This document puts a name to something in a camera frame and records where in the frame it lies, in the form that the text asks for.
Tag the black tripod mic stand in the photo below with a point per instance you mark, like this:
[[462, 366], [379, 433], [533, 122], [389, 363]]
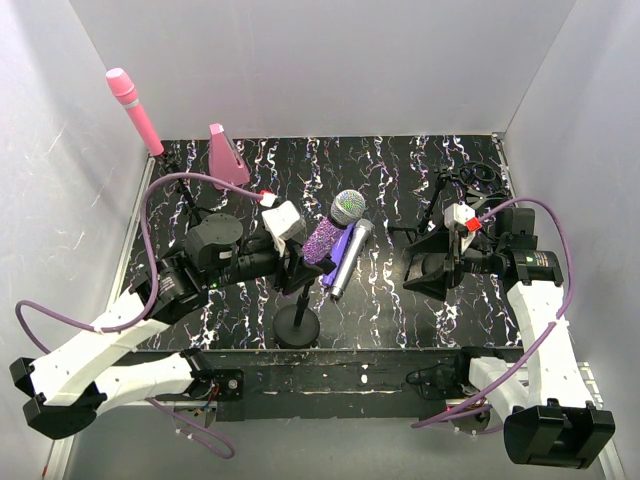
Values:
[[169, 164]]

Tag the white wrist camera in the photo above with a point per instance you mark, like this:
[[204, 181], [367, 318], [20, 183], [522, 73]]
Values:
[[281, 219], [460, 219]]

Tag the glitter purple microphone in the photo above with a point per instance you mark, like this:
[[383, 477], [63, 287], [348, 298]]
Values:
[[346, 209]]

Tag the left aluminium rail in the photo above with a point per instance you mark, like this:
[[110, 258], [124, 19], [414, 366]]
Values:
[[60, 450]]

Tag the pink microphone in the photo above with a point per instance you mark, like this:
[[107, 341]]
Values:
[[124, 90]]

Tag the silver microphone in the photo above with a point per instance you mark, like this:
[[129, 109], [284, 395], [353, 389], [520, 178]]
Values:
[[359, 237]]

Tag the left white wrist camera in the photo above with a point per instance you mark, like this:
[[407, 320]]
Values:
[[281, 219]]

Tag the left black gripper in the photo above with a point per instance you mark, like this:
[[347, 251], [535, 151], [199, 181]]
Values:
[[291, 270]]

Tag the black round-base stand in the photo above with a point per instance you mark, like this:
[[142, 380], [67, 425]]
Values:
[[297, 326], [432, 267]]

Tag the black tripod stand with ring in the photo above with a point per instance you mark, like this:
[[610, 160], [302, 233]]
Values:
[[476, 184]]

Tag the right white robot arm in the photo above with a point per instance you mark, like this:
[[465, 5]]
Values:
[[548, 414]]

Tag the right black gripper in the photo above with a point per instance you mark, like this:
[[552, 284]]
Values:
[[454, 265]]

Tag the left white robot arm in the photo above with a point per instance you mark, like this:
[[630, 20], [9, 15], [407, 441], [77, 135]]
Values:
[[69, 387]]

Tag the pink metronome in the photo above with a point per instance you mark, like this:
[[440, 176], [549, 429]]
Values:
[[225, 161]]

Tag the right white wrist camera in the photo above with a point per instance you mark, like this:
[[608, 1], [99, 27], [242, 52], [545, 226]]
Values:
[[460, 219]]

